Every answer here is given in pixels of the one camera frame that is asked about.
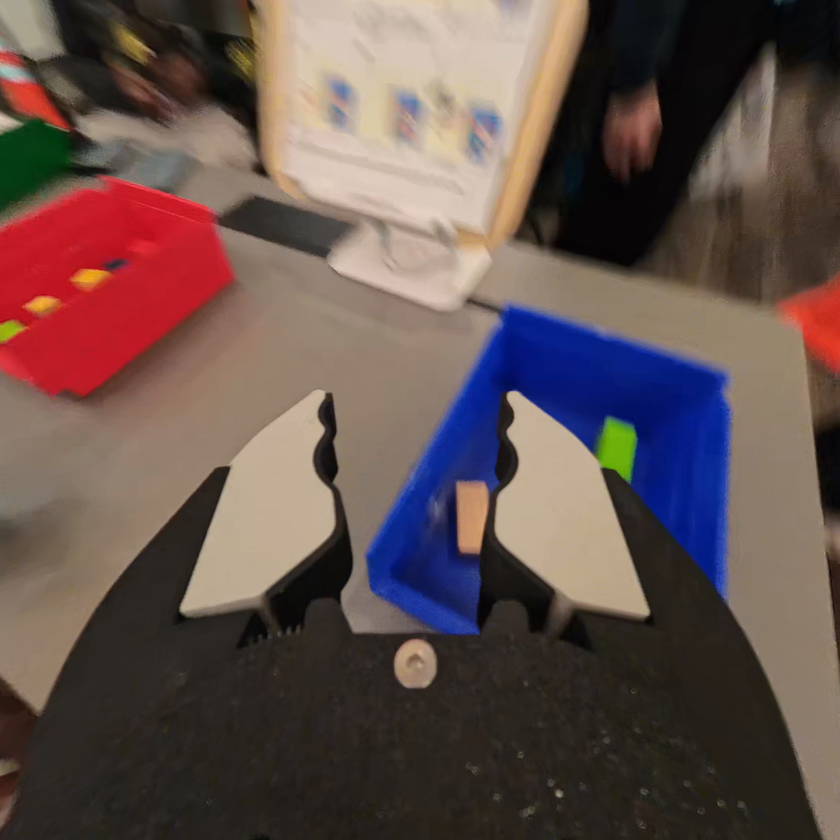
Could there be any blue plastic bin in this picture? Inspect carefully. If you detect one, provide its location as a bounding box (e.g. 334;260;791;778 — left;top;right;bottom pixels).
365;305;732;637

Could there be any green plastic bin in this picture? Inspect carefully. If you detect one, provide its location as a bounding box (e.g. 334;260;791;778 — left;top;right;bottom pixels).
0;121;74;211

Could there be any green wooden block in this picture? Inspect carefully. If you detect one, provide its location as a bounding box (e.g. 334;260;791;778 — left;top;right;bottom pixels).
595;418;640;484

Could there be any instruction sheet board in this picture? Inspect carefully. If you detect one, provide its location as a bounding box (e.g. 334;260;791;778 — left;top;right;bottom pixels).
256;0;589;248

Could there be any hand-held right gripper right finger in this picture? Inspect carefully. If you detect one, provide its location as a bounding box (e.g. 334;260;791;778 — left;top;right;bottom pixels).
479;390;651;634

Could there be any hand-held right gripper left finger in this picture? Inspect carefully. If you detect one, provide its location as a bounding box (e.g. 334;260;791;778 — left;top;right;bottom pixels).
180;390;353;634

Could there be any white board stand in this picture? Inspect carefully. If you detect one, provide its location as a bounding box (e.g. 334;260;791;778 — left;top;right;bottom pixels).
329;217;494;313

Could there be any grey desk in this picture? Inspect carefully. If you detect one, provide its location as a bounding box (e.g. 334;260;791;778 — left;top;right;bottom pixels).
0;112;840;815

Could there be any pile of coloured wooden blocks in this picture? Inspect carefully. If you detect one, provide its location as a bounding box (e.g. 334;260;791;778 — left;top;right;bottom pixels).
0;239;161;345

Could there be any red plastic bin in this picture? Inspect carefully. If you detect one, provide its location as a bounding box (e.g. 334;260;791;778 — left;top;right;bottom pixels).
0;178;237;399

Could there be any natural wood block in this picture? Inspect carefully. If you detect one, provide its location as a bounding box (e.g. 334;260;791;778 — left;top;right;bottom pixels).
455;481;492;557

